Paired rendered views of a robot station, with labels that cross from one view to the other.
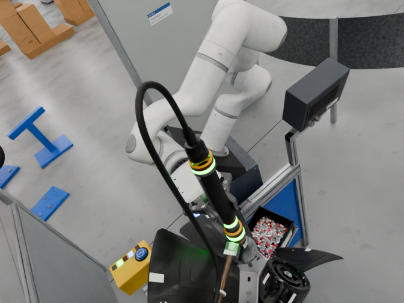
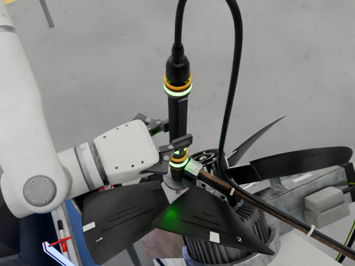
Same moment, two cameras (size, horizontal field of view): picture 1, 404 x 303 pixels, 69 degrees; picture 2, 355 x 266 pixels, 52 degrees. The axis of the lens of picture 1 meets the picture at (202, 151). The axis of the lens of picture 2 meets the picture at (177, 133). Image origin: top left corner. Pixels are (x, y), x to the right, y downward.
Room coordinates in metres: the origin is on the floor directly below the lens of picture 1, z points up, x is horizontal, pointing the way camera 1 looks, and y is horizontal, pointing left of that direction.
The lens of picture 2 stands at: (0.39, 0.36, 2.07)
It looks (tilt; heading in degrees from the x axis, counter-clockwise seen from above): 59 degrees down; 265
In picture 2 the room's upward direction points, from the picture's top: straight up
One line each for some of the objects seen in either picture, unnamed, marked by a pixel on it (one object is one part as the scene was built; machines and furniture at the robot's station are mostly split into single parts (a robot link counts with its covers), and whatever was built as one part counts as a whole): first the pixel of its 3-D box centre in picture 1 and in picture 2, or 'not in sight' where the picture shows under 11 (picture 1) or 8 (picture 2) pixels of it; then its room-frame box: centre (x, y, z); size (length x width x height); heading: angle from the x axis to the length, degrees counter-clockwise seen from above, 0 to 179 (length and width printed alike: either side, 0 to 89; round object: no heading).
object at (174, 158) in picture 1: (181, 167); (90, 164); (0.52, 0.06, 1.49); 0.09 x 0.03 x 0.08; 109
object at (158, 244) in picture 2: not in sight; (166, 232); (0.40, 0.05, 0.98); 0.20 x 0.16 x 0.20; 109
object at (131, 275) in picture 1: (137, 267); not in sight; (0.61, 0.40, 1.02); 0.16 x 0.10 x 0.11; 109
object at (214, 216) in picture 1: (206, 214); (178, 150); (0.36, 0.05, 1.49); 0.07 x 0.03 x 0.03; 19
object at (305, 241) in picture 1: (300, 213); not in sight; (0.87, -0.38, 0.39); 0.04 x 0.04 x 0.78; 19
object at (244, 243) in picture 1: (223, 208); (177, 132); (0.36, 0.01, 1.49); 0.04 x 0.04 x 0.46
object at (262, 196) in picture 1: (228, 225); (68, 247); (0.73, 0.03, 0.82); 0.90 x 0.04 x 0.08; 109
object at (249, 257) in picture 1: (238, 246); (181, 170); (0.35, 0.01, 1.33); 0.09 x 0.07 x 0.10; 144
